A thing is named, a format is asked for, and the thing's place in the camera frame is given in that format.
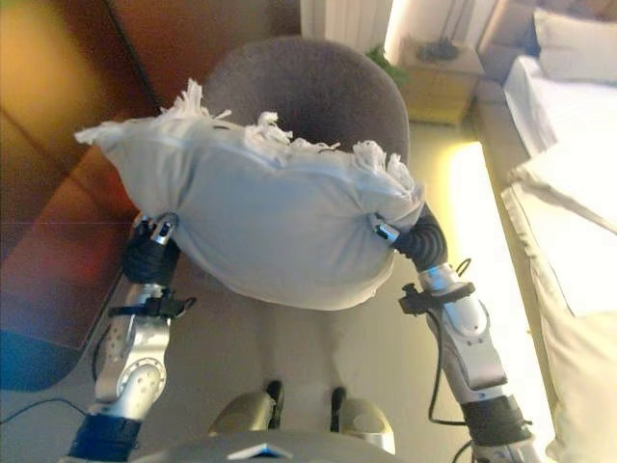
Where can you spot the green potted plant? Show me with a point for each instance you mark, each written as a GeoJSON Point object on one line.
{"type": "Point", "coordinates": [385, 58]}

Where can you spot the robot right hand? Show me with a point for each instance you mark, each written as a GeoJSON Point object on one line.
{"type": "Point", "coordinates": [426, 241]}

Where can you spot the white bed pillow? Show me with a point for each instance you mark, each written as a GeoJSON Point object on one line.
{"type": "Point", "coordinates": [578, 48]}

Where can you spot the grey padded headboard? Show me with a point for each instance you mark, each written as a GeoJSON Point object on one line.
{"type": "Point", "coordinates": [506, 29]}

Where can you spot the brown glossy wardrobe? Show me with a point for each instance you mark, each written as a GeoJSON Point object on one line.
{"type": "Point", "coordinates": [72, 241]}

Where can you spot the white fringed cushion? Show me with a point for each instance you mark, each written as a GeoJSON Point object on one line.
{"type": "Point", "coordinates": [270, 226]}

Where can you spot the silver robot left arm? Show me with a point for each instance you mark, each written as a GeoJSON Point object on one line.
{"type": "Point", "coordinates": [130, 371]}

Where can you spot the white bed sheet mattress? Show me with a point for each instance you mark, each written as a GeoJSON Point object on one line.
{"type": "Point", "coordinates": [554, 111]}

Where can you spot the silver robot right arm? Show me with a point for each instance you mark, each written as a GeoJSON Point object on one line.
{"type": "Point", "coordinates": [472, 328]}

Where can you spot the beige wooden nightstand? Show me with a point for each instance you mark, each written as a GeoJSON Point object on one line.
{"type": "Point", "coordinates": [438, 96]}

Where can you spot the black table lamp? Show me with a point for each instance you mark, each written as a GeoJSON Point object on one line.
{"type": "Point", "coordinates": [436, 50]}

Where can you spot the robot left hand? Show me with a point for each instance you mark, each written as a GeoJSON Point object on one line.
{"type": "Point", "coordinates": [144, 260]}

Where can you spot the robot right leg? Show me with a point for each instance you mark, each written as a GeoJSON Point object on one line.
{"type": "Point", "coordinates": [361, 419]}

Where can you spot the grey upholstered armchair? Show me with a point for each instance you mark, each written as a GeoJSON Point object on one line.
{"type": "Point", "coordinates": [313, 87]}

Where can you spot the silver robot torso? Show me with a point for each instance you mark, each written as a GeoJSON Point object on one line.
{"type": "Point", "coordinates": [265, 448]}

